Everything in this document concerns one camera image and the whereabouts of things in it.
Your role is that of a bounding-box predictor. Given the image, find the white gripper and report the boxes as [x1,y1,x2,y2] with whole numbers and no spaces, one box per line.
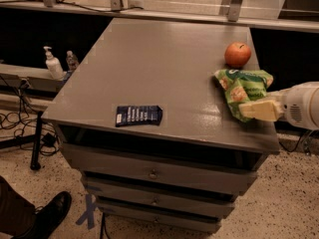
[238,82,319,130]

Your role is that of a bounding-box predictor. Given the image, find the green rice chip bag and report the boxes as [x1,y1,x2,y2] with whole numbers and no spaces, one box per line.
[214,69,273,122]

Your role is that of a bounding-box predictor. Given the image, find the red apple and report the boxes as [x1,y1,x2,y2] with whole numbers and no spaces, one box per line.
[224,42,251,68]

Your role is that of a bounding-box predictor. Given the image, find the top grey drawer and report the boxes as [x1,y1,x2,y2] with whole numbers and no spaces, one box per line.
[61,143,256,194]

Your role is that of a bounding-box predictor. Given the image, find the grey drawer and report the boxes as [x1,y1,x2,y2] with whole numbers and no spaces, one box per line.
[95,199,222,235]
[61,143,256,194]
[80,175,236,219]

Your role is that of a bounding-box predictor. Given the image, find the grey drawer cabinet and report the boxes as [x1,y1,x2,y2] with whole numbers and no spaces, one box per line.
[44,19,279,223]

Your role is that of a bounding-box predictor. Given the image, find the dark blue snack packet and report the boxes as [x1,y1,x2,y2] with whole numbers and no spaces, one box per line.
[116,106,162,127]

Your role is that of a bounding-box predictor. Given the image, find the middle grey drawer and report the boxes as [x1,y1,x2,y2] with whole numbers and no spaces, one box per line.
[80,175,236,219]

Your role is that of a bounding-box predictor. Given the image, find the bottom grey drawer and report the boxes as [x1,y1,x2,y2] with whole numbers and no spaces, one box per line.
[95,199,222,235]

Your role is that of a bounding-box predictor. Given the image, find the small clear sanitizer bottle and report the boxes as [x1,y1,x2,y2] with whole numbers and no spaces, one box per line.
[66,51,79,71]

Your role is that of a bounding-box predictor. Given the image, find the blue tape cross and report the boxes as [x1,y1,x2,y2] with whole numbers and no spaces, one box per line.
[75,191,101,231]

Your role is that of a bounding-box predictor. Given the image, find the white pump lotion bottle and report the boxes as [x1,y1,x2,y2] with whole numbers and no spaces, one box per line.
[43,46,64,80]

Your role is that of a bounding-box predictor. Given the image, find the black stand pole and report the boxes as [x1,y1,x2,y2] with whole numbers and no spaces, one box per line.
[30,112,43,170]

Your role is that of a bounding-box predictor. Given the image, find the black leather shoe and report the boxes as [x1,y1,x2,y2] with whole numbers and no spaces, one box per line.
[11,191,72,239]

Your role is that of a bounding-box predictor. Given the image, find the grey side shelf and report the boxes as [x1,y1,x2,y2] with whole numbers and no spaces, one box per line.
[0,64,64,93]

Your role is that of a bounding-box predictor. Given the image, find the brown trouser leg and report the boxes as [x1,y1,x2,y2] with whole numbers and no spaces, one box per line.
[0,176,36,237]

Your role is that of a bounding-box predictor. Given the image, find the black floor cables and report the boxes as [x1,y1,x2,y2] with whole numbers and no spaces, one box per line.
[0,75,61,157]

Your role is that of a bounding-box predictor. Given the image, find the metal window rail frame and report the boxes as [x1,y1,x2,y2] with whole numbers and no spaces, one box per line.
[0,0,319,33]

